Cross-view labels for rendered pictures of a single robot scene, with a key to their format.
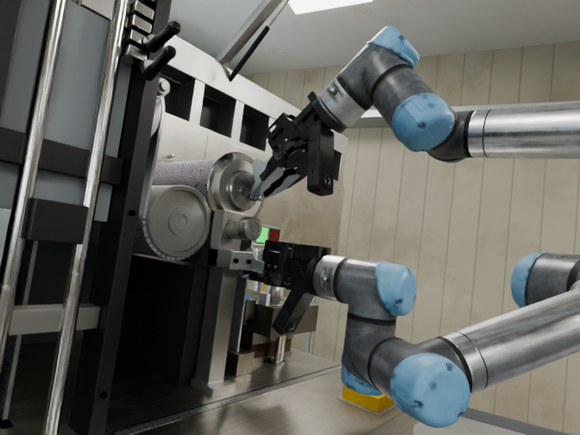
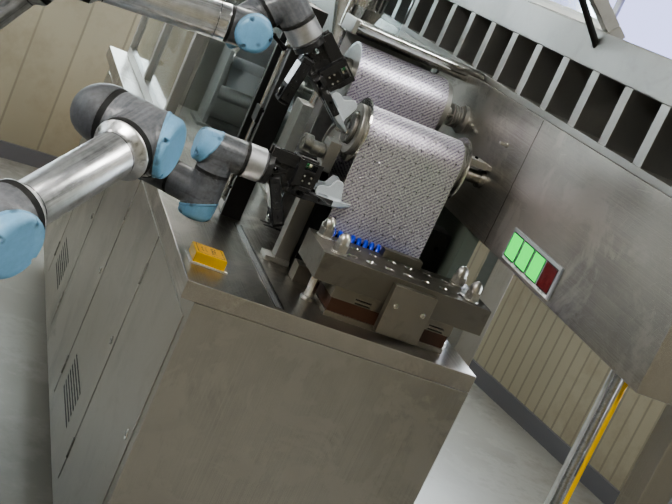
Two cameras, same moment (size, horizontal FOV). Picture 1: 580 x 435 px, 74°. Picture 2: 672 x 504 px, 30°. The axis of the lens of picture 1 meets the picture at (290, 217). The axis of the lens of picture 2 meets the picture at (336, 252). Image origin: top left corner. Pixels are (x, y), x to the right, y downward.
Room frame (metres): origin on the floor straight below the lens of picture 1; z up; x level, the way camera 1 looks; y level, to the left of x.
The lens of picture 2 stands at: (2.19, -2.22, 1.60)
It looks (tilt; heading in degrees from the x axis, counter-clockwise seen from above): 13 degrees down; 120
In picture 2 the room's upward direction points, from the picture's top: 24 degrees clockwise
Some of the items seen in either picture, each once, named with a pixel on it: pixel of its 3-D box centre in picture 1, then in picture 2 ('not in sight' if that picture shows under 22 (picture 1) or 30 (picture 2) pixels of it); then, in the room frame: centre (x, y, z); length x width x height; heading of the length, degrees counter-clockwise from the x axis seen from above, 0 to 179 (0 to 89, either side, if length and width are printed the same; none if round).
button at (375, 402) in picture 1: (368, 394); (207, 256); (0.71, -0.18, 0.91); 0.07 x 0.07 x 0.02; 50
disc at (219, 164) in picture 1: (237, 190); (356, 129); (0.74, 0.11, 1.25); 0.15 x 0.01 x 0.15; 140
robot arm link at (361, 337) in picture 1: (373, 354); (196, 190); (0.59, -0.15, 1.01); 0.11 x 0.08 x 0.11; 15
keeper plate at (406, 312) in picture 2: not in sight; (405, 314); (1.06, 0.07, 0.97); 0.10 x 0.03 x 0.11; 50
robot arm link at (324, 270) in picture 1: (332, 278); (254, 162); (0.66, -0.08, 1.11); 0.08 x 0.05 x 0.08; 140
